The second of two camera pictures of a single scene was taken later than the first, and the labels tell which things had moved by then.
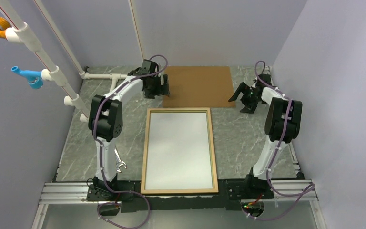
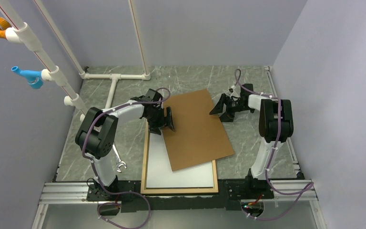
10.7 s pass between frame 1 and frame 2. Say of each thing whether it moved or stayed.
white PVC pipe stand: stayed
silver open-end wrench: stayed
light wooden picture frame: stayed
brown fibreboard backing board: moved
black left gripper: moved
